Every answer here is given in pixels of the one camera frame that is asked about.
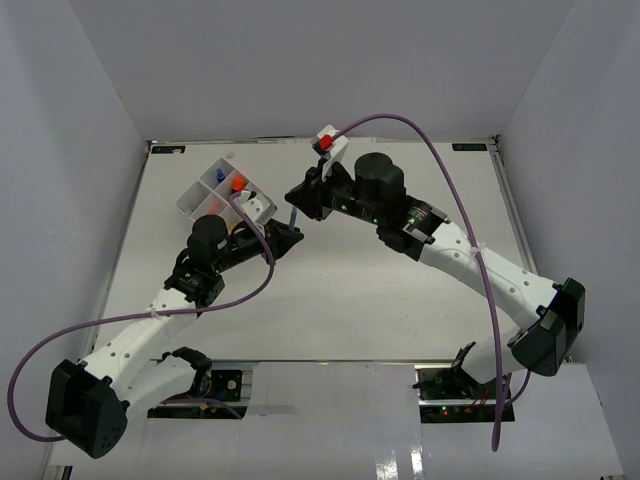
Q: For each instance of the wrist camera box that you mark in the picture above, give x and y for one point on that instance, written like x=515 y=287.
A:
x=259 y=208
x=331 y=149

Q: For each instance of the left black corner label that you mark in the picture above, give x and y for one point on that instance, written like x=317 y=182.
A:
x=168 y=149

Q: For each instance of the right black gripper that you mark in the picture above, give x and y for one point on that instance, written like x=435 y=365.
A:
x=307 y=196

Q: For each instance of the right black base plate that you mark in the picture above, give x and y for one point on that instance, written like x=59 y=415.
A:
x=449 y=399

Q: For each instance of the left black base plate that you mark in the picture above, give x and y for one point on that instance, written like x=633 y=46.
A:
x=222 y=385

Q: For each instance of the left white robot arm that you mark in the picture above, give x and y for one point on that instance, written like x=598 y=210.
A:
x=90 y=402

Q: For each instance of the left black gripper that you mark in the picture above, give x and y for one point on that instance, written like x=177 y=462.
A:
x=279 y=239

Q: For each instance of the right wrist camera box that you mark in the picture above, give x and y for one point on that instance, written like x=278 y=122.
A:
x=331 y=149

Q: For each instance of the orange cap black highlighter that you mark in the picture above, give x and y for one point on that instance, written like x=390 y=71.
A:
x=238 y=184

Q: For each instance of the white divided organizer box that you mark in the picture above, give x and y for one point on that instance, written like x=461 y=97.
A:
x=206 y=190

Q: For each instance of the black corner label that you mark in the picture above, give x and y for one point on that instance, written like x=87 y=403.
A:
x=168 y=149
x=468 y=147

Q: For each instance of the right black corner label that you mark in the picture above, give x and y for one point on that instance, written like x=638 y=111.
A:
x=468 y=147

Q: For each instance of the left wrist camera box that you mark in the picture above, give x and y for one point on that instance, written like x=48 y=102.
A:
x=259 y=208

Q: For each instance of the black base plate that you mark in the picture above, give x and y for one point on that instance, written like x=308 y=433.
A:
x=222 y=385
x=449 y=399

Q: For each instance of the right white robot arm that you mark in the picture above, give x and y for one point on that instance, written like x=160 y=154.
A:
x=548 y=315

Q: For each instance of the light blue pen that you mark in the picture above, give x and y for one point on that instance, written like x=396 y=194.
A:
x=292 y=219

